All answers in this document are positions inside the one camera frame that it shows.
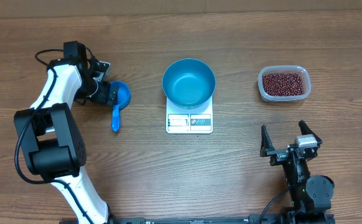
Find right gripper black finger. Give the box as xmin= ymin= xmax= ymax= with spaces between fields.
xmin=260 ymin=125 xmax=275 ymax=157
xmin=299 ymin=120 xmax=323 ymax=145

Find blue plastic measuring scoop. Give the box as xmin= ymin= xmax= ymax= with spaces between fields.
xmin=111 ymin=81 xmax=131 ymax=132

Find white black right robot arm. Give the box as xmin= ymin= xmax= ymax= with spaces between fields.
xmin=259 ymin=120 xmax=336 ymax=224

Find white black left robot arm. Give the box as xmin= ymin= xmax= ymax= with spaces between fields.
xmin=14 ymin=58 xmax=117 ymax=223

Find white digital kitchen scale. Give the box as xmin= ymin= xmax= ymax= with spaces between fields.
xmin=165 ymin=97 xmax=213 ymax=134

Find teal blue bowl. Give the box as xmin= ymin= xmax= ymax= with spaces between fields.
xmin=162 ymin=58 xmax=216 ymax=109

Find red adzuki beans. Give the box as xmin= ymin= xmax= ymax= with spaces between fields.
xmin=262 ymin=73 xmax=304 ymax=96

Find clear plastic container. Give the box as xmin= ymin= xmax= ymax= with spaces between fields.
xmin=258 ymin=65 xmax=312 ymax=102

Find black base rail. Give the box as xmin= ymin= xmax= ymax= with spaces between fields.
xmin=59 ymin=214 xmax=336 ymax=224

